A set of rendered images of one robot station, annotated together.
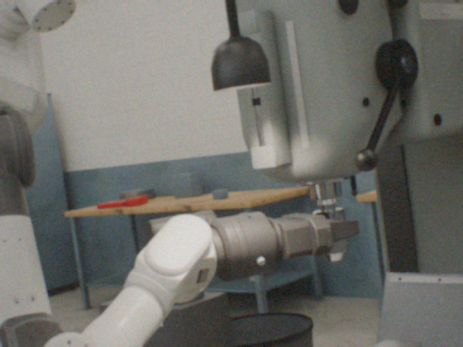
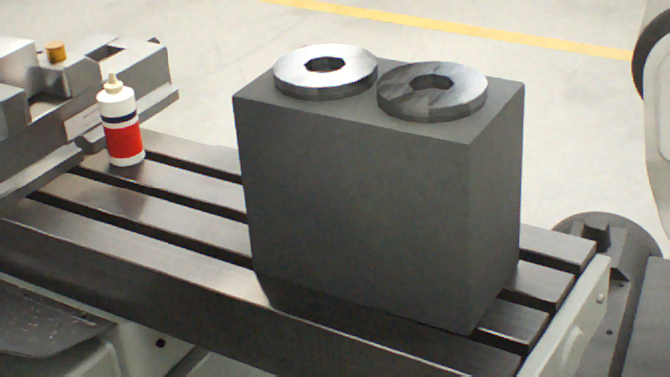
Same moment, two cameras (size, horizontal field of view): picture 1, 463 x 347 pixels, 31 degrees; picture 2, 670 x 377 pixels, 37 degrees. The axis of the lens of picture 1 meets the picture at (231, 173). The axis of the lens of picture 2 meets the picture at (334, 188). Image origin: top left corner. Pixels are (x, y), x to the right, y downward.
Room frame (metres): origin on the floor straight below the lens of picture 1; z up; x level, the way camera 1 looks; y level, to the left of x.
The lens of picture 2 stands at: (2.27, -0.01, 1.47)
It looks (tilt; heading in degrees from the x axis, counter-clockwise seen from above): 31 degrees down; 170
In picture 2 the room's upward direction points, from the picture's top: 4 degrees counter-clockwise
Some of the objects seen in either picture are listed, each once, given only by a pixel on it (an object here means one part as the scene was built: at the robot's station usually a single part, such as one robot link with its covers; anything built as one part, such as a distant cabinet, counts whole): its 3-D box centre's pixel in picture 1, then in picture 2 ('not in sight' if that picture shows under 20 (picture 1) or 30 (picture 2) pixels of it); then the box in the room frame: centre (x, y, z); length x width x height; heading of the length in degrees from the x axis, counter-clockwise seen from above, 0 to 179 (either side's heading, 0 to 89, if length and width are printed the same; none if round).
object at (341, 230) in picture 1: (341, 230); not in sight; (1.19, -0.14, 1.23); 0.06 x 0.02 x 0.03; 112
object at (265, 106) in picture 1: (263, 89); not in sight; (1.14, -0.06, 1.45); 0.04 x 0.04 x 0.21; 47
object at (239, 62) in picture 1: (239, 62); not in sight; (1.03, -0.03, 1.48); 0.07 x 0.07 x 0.06
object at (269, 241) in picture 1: (274, 241); not in sight; (1.19, -0.05, 1.23); 0.13 x 0.12 x 0.10; 22
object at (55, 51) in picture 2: not in sight; (55, 51); (1.16, -0.13, 1.04); 0.02 x 0.02 x 0.02
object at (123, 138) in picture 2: not in sight; (119, 116); (1.22, -0.07, 0.98); 0.04 x 0.04 x 0.11
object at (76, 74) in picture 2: not in sight; (44, 66); (1.13, -0.15, 1.01); 0.12 x 0.06 x 0.04; 47
